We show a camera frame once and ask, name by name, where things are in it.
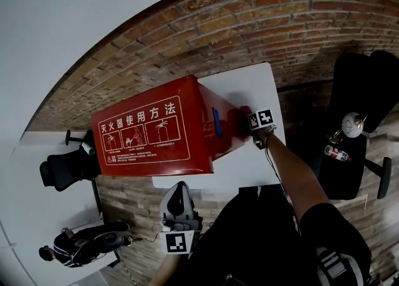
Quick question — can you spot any person's left forearm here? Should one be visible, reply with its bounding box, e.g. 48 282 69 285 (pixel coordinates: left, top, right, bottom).
149 253 190 286

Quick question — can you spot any black round helmet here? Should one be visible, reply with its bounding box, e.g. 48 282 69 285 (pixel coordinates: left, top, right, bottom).
93 231 125 253

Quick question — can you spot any white globe lamp gold stand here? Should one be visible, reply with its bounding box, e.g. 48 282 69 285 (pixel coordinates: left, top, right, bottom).
327 112 368 145

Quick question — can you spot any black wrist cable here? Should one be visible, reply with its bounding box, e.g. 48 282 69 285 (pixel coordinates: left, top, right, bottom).
263 125 297 217

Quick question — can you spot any person's right forearm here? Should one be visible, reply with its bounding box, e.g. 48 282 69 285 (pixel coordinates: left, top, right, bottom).
260 128 330 226

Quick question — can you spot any red fire extinguisher box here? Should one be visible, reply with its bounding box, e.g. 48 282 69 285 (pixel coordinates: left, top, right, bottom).
91 75 253 177

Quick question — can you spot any grey white backpack strap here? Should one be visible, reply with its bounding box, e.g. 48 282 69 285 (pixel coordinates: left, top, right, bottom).
316 246 365 286

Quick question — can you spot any black mesh office chair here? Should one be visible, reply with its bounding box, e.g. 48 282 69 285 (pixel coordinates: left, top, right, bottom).
39 129 102 192

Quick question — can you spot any clear plastic bottle red label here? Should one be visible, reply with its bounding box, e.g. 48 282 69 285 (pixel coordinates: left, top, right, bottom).
324 145 352 163

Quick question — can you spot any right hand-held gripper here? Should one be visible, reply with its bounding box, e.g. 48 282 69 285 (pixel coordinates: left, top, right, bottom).
248 109 277 151

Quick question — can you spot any white desk black leg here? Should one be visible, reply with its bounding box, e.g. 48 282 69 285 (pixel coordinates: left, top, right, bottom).
0 131 121 286

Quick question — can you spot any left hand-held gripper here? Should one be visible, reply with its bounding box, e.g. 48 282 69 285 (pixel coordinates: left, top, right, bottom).
159 181 203 256

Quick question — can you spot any black floor cable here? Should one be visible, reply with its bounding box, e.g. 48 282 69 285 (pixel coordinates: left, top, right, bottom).
129 232 160 244

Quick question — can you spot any person's black clothing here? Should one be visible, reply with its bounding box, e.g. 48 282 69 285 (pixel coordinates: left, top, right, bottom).
183 186 373 286

